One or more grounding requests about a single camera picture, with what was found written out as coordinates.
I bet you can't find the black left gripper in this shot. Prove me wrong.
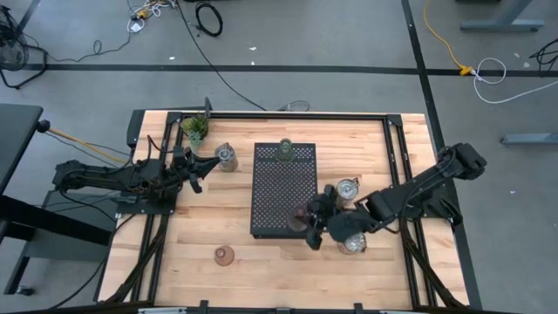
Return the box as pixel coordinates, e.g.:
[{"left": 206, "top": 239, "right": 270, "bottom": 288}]
[{"left": 170, "top": 146, "right": 221, "bottom": 195}]

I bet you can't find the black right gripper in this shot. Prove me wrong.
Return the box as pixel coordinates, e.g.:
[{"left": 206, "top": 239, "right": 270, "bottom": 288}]
[{"left": 306, "top": 185, "right": 371, "bottom": 250}]

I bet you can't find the orange label glass jar candle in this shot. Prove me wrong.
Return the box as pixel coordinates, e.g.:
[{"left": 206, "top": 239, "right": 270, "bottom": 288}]
[{"left": 336, "top": 231, "right": 368, "bottom": 256}]

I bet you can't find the green glass candlestick holder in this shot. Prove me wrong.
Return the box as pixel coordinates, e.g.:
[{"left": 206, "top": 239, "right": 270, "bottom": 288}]
[{"left": 276, "top": 137, "right": 296, "bottom": 163}]

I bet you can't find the brown weight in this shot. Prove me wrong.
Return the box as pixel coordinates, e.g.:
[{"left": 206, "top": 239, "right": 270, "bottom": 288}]
[{"left": 213, "top": 245, "right": 236, "bottom": 268}]

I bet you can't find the artificial green potted plant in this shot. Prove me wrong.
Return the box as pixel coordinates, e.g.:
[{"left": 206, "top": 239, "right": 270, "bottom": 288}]
[{"left": 180, "top": 113, "right": 211, "bottom": 152}]

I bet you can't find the black perforated metal riser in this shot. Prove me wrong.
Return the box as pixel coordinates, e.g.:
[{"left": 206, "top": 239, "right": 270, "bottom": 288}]
[{"left": 249, "top": 141, "right": 318, "bottom": 240}]

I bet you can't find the black desk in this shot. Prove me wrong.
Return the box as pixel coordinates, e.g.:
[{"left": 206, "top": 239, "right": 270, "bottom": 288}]
[{"left": 0, "top": 103, "right": 113, "bottom": 297}]

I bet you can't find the black floor fan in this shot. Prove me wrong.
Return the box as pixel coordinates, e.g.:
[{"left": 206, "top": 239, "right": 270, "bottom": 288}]
[{"left": 0, "top": 4, "right": 49, "bottom": 91}]

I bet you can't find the grey desk leg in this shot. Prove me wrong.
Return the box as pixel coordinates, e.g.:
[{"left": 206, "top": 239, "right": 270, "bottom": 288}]
[{"left": 500, "top": 133, "right": 558, "bottom": 146}]

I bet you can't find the grey desk base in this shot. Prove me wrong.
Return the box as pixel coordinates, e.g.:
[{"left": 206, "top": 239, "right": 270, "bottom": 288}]
[{"left": 459, "top": 0, "right": 546, "bottom": 33}]

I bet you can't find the black aluminium table frame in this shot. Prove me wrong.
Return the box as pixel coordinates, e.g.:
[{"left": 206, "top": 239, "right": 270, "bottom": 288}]
[{"left": 93, "top": 109, "right": 470, "bottom": 309}]

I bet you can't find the long black floor cable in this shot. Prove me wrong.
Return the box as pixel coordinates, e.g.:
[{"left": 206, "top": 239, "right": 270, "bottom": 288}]
[{"left": 174, "top": 0, "right": 268, "bottom": 113}]

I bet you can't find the grey cable loop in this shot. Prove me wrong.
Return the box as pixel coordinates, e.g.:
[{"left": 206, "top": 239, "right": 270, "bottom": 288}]
[{"left": 276, "top": 99, "right": 311, "bottom": 113}]

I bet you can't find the orange cable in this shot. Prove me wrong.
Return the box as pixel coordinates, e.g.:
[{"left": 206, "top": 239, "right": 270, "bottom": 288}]
[{"left": 45, "top": 126, "right": 132, "bottom": 166}]

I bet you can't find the coiled black cable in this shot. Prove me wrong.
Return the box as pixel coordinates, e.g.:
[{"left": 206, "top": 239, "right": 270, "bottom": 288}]
[{"left": 194, "top": 2, "right": 224, "bottom": 38}]

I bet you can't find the white power strip with cables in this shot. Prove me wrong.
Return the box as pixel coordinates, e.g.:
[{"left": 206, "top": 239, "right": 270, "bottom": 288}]
[{"left": 126, "top": 0, "right": 178, "bottom": 34}]

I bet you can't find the thin black floor cable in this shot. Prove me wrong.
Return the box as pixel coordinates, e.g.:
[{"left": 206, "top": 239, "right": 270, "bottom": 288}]
[{"left": 25, "top": 32, "right": 132, "bottom": 65}]

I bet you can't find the yellow extension cable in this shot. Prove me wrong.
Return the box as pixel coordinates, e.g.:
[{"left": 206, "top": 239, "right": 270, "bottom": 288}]
[{"left": 423, "top": 0, "right": 474, "bottom": 76}]

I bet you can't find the white cable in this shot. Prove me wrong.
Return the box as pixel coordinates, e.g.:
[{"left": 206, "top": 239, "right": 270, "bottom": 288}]
[{"left": 473, "top": 57, "right": 558, "bottom": 105}]

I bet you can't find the black cable bundle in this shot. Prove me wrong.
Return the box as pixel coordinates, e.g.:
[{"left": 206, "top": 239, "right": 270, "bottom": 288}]
[{"left": 529, "top": 37, "right": 558, "bottom": 73}]

